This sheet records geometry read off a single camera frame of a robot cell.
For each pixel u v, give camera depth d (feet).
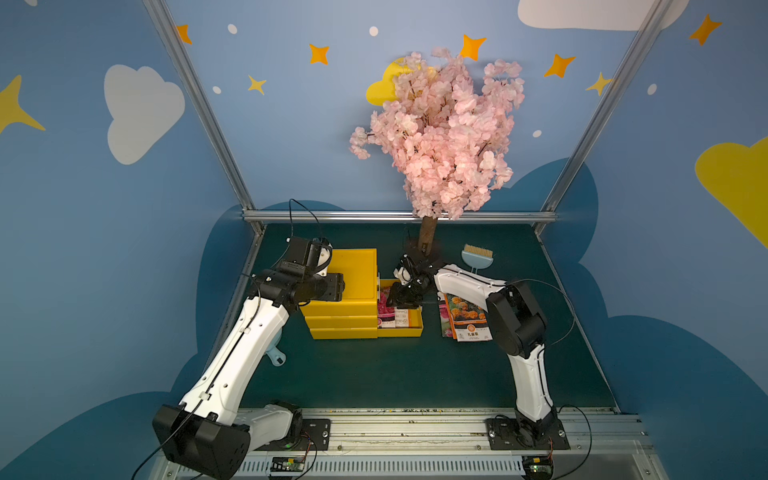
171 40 2.36
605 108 2.83
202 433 1.19
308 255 1.87
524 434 2.15
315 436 2.45
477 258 3.67
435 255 3.65
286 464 2.35
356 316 2.63
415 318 3.13
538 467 2.40
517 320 1.81
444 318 3.13
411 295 2.77
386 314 3.13
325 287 2.20
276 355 2.76
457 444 2.44
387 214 3.67
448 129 1.93
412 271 2.69
